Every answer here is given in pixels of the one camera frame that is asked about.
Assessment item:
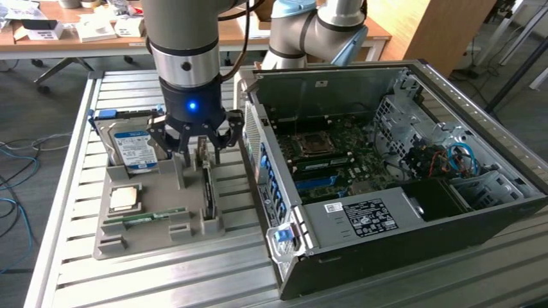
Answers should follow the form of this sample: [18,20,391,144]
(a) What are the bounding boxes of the blue floor cable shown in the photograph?
[0,141,39,274]

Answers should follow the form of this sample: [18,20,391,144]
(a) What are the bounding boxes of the green motherboard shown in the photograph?
[273,118,405,206]

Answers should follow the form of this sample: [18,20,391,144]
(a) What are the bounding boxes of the metal CPU socket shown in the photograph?
[294,131,339,158]

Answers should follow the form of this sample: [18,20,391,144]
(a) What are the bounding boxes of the blue expansion slot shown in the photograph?
[293,175,338,191]

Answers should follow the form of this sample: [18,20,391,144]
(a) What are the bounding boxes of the white box with oval cutout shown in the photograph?
[75,17,117,43]

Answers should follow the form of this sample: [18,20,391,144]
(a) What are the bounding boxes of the metal disk bay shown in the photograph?
[449,169,538,209]

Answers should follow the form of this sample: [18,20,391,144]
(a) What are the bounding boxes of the wooden desk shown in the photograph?
[217,0,393,62]
[0,0,149,94]

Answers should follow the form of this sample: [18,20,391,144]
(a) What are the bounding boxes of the silver CPU chip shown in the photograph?
[109,185,142,213]

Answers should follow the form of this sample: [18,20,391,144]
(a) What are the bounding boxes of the hard disk in blue carrier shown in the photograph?
[87,105,170,176]

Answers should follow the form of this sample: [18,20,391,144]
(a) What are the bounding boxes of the blue data wire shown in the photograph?
[443,142,481,178]

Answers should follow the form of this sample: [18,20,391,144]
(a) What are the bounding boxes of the black and white box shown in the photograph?
[19,19,65,41]

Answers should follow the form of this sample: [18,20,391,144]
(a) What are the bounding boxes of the grey parts rack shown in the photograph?
[91,153,227,261]

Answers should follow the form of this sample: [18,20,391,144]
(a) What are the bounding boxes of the blue case release latch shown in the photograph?
[273,226,297,244]

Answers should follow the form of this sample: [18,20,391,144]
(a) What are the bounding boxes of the small white labelled box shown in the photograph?
[113,16,145,39]

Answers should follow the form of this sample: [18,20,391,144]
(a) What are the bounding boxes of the black camera cable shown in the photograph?
[215,0,257,85]

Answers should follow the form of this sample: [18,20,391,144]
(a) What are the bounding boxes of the green RAM stick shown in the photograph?
[294,156,353,171]
[101,207,189,225]

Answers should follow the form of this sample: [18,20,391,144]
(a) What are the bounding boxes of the silver chipset heatsink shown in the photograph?
[350,181,377,196]

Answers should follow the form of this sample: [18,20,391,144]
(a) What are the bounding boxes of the black open PC case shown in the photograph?
[233,58,548,301]

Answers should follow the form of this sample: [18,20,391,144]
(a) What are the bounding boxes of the green GPU with black cooler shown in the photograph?
[194,136,217,223]

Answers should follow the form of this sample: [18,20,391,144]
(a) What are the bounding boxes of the perforated metal drive cage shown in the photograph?
[371,94,431,163]

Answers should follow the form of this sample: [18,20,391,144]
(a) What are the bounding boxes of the grey power supply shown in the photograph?
[298,187,425,252]

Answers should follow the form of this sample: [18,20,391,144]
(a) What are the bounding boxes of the white paper stack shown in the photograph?
[245,14,273,40]

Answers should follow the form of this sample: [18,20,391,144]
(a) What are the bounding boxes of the clear plastic bag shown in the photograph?
[0,0,47,23]

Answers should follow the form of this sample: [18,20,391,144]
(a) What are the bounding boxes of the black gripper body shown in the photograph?
[158,75,227,130]

